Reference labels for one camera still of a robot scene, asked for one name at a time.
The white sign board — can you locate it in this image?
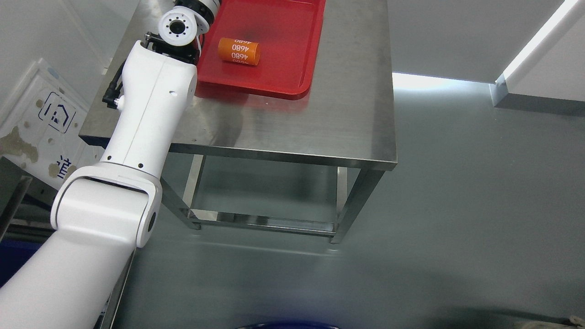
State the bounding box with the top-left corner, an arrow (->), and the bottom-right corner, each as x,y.
0,58 -> 104,189

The red plastic tray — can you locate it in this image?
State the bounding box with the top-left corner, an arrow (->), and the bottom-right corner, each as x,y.
197,0 -> 326,100

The stainless steel table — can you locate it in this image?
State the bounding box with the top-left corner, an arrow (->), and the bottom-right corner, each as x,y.
79,0 -> 398,244

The orange cylindrical capacitor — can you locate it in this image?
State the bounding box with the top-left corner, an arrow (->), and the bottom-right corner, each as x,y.
218,37 -> 261,66

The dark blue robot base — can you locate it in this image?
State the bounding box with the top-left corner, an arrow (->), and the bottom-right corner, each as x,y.
236,320 -> 340,329

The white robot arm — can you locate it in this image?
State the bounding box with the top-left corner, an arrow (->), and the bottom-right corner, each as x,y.
1,0 -> 222,329

